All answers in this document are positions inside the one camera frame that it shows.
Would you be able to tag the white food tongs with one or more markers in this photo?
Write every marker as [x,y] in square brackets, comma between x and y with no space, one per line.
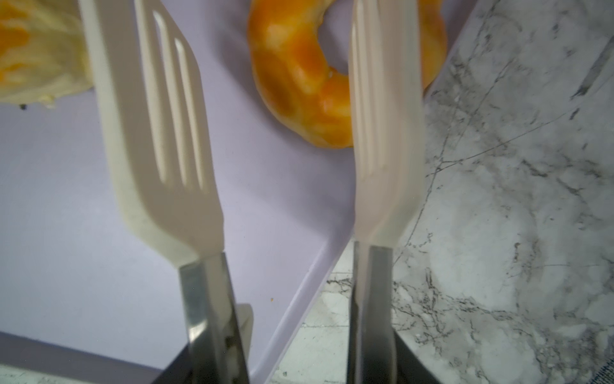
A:
[153,118]

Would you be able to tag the lilac plastic tray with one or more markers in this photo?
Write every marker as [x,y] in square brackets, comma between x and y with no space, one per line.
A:
[82,298]

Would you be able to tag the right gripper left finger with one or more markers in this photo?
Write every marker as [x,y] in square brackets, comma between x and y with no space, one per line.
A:
[180,371]

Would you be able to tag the ring doughnut bread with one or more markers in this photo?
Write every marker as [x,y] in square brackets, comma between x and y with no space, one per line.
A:
[292,75]

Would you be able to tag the twisted braided bread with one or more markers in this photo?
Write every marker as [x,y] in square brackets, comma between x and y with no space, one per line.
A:
[44,55]

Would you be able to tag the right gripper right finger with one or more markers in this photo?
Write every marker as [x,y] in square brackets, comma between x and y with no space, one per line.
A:
[410,369]

